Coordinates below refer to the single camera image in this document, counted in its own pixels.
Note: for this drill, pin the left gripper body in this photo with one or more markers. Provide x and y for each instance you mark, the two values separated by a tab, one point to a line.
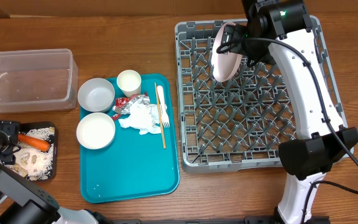
7	138

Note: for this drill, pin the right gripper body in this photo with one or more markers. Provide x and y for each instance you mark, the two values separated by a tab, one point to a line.
238	39

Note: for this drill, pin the orange carrot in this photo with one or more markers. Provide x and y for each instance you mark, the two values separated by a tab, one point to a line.
39	144

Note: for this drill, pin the white round plate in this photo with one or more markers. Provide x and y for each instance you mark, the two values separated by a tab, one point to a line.
224	65

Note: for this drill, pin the white ceramic bowl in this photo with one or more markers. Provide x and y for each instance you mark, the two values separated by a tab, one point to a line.
95	131

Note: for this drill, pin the grey bowl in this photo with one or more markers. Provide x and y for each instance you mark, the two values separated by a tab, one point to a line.
96	95

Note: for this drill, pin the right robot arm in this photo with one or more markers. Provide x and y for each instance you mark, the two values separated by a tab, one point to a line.
281	33

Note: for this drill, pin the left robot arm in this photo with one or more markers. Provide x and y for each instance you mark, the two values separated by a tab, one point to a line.
24	202

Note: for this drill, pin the black waste tray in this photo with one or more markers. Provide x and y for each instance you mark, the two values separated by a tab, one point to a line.
43	124

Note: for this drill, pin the grey dishwasher rack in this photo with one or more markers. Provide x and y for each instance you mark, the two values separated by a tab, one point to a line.
229	126

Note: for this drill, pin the rice and peanut shells pile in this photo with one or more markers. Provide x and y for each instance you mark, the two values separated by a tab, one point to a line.
32	163

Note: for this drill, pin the clear plastic bin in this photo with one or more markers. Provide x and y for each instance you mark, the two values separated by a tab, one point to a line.
38	80

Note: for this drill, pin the wooden chopstick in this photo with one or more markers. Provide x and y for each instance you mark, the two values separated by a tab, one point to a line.
160	117

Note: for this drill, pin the red foil wrapper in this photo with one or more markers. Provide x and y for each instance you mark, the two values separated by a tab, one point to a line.
122	105

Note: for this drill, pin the white plastic fork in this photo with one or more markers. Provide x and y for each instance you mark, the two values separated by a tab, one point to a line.
161	96

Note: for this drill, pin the teal plastic tray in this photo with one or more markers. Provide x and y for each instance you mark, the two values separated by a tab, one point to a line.
133	165

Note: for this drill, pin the white paper cup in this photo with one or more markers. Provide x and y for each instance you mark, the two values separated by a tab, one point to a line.
129	82

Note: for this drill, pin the crumpled white napkin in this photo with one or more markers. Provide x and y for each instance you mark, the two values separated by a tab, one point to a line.
145	118

